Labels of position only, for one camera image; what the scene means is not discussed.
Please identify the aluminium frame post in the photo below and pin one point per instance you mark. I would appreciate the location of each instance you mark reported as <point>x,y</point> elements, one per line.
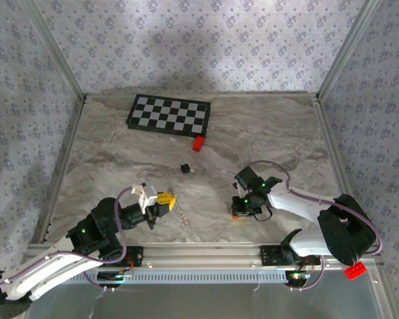
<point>56,48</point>
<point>347,46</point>

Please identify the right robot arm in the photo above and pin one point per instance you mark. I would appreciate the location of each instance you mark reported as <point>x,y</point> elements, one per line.
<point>345,229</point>

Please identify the aluminium mounting rail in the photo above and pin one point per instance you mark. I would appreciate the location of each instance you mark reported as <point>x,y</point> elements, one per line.
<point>199,254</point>

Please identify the grey metal sheet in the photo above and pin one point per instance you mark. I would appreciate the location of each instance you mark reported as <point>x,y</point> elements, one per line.
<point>199,302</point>

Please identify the aluminium table side rail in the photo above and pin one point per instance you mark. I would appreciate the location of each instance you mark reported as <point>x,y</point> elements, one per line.
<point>329,133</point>
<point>64,156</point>

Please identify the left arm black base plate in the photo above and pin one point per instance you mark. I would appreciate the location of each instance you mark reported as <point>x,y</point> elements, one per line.
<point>136,257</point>

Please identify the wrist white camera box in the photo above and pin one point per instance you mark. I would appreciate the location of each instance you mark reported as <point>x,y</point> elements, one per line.
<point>146,197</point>
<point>240,191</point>

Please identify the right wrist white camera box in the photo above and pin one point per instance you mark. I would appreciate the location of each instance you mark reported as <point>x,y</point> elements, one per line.
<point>240,191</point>

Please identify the small circuit board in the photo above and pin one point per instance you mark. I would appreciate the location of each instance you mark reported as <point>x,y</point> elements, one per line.
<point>297,276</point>
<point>118,276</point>

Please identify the red toy brick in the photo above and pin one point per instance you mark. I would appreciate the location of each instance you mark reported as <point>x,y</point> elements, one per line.
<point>355,270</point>

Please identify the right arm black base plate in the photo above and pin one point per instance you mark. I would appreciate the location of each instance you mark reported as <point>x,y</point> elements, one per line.
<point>269,256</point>

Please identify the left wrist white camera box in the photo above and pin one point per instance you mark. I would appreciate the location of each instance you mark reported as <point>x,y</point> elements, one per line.
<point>146,197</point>

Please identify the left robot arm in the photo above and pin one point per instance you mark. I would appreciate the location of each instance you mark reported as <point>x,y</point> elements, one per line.
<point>53,269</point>

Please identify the small black cube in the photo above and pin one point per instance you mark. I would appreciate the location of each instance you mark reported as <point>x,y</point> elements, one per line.
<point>185,168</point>

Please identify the black grey checkerboard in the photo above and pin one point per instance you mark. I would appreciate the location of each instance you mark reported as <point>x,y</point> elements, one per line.
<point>169,114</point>

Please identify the small red block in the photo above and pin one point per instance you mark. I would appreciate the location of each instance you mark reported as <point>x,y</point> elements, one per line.
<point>198,143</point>

